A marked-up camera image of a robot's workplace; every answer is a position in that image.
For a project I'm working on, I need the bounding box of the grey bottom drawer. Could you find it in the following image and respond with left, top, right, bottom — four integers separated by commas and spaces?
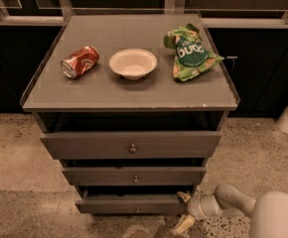
75, 185, 195, 214

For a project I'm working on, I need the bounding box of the grey drawer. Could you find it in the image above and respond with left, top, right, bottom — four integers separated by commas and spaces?
75, 185, 195, 214
41, 131, 221, 160
63, 167, 207, 186

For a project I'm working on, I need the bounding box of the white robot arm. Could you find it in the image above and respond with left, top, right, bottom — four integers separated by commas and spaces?
174, 184, 288, 238

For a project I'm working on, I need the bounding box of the grey drawer cabinet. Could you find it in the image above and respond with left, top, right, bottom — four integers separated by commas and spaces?
20, 13, 241, 215

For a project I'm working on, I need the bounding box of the grey middle drawer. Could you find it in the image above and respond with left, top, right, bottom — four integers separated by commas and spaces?
63, 167, 207, 186

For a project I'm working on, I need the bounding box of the grey top drawer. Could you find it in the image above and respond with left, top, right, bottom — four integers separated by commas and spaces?
41, 131, 221, 160

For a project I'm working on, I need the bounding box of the green chip bag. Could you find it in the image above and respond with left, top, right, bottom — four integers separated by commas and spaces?
163, 24, 223, 82

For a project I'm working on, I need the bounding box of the white paper bowl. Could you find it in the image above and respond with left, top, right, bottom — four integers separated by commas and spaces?
109, 49, 157, 80

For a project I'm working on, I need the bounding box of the red soda can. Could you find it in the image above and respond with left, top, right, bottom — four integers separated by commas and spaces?
61, 46, 99, 79

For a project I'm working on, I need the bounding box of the dark cabinet handle right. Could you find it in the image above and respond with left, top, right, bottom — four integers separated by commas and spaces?
226, 56, 238, 70

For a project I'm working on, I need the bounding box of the metal railing frame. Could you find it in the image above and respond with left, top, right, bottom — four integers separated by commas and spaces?
0, 0, 288, 29

